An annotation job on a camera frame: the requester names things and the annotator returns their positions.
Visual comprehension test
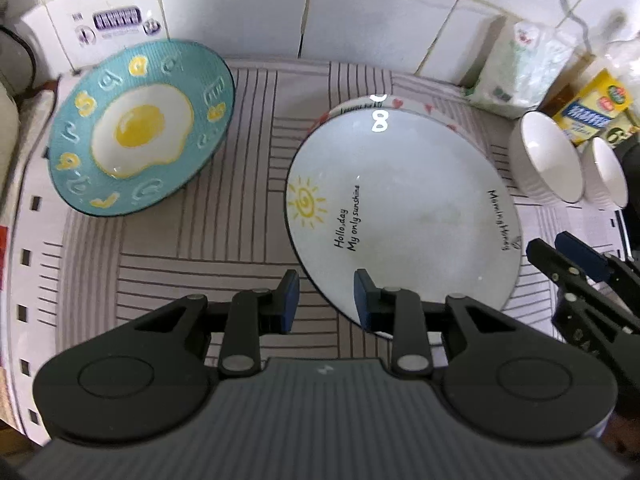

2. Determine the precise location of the striped grey mat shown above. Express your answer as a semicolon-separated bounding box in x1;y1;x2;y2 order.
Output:
59;57;626;361

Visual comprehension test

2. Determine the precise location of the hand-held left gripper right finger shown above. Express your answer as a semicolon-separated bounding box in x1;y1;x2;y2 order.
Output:
352;269;527;378

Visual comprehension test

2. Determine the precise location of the white sun print plate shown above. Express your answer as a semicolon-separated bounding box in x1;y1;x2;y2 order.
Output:
285;108;523;342

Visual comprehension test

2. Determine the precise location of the white slotted panel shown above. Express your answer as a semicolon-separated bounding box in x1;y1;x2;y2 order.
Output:
0;77;68;448

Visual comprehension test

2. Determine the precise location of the white plastic bag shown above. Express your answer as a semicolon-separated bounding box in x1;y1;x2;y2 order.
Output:
462;15;583;120

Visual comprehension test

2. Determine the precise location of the white bowl with red hearts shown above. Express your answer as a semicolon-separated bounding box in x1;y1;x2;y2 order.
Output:
316;94;482;136

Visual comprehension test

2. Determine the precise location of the white ribbed bowl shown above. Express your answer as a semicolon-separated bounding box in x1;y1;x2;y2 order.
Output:
509;110;586;205
580;136;630;210

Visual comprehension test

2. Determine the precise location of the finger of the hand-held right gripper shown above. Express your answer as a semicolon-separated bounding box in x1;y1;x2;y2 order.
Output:
526;238;592;295
554;231;640;287

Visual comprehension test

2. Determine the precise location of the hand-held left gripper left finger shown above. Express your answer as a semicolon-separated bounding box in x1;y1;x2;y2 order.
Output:
125;270;301;379

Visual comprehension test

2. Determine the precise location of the black wok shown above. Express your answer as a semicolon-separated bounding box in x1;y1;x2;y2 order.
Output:
619;135;640;261

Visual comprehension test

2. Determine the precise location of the yellow label cooking wine bottle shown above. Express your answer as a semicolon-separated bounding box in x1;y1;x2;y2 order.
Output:
550;67;637;147

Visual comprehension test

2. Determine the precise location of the teal fried egg plate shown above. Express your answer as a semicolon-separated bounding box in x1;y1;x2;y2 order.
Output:
46;39;237;219

